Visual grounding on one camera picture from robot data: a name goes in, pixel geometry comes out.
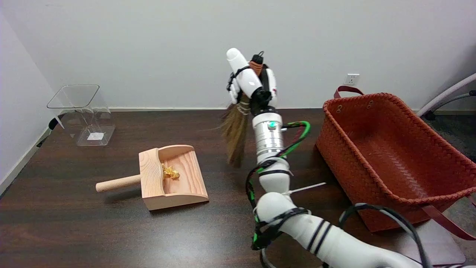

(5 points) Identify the grey chair frame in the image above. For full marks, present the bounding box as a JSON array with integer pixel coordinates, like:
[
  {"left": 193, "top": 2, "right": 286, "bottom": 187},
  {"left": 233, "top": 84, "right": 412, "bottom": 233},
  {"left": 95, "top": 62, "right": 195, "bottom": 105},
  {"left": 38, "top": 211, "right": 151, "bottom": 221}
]
[{"left": 416, "top": 73, "right": 476, "bottom": 120}]

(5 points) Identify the wooden dustpan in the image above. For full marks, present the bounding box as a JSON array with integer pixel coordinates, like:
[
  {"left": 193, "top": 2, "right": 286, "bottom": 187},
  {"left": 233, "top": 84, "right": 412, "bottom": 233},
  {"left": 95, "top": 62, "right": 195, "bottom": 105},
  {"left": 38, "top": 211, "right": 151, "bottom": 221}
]
[{"left": 95, "top": 144, "right": 209, "bottom": 211}]

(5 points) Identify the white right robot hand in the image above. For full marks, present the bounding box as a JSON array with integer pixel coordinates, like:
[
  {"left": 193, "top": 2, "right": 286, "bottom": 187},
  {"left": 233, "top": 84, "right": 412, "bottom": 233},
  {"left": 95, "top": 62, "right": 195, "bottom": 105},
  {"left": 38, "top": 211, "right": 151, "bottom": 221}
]
[{"left": 226, "top": 48, "right": 279, "bottom": 115}]

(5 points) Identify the small straw hand broom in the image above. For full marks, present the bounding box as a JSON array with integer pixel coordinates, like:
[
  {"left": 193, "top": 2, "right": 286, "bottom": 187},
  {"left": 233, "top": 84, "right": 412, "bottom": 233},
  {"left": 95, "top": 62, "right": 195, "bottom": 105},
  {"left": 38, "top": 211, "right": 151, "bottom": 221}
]
[{"left": 220, "top": 51, "right": 265, "bottom": 168}]

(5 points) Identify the clear acrylic container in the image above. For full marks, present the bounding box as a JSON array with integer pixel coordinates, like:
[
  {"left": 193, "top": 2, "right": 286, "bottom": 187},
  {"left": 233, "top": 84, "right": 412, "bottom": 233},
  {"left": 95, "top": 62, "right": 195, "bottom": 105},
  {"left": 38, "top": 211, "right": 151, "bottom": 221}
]
[{"left": 47, "top": 84, "right": 116, "bottom": 147}]

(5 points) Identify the red woven basket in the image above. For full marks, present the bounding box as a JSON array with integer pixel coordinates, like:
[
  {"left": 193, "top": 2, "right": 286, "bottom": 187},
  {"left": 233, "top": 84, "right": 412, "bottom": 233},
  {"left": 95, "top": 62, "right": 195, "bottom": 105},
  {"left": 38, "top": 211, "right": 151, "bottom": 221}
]
[{"left": 315, "top": 86, "right": 476, "bottom": 241}]

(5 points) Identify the black green cable bundle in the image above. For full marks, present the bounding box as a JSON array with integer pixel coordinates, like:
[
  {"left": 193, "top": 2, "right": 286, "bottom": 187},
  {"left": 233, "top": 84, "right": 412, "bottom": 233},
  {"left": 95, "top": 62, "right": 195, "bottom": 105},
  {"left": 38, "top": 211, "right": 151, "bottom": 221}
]
[{"left": 245, "top": 121, "right": 311, "bottom": 251}]

